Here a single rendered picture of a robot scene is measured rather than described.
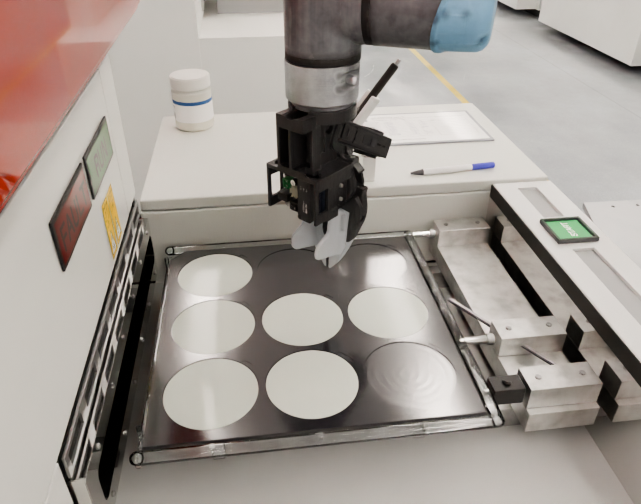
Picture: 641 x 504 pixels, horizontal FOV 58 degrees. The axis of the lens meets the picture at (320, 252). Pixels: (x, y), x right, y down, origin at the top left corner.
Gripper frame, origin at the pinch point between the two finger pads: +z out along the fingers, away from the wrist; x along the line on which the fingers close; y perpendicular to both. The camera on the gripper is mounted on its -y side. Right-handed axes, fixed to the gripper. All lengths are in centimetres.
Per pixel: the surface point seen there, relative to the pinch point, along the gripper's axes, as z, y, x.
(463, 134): -0.4, -44.5, -6.7
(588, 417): 9.8, -5.1, 32.0
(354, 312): 6.5, 0.7, 4.2
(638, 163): 96, -293, -21
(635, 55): 80, -459, -76
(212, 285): 6.5, 8.6, -13.6
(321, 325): 6.5, 5.3, 2.7
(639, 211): 14, -66, 21
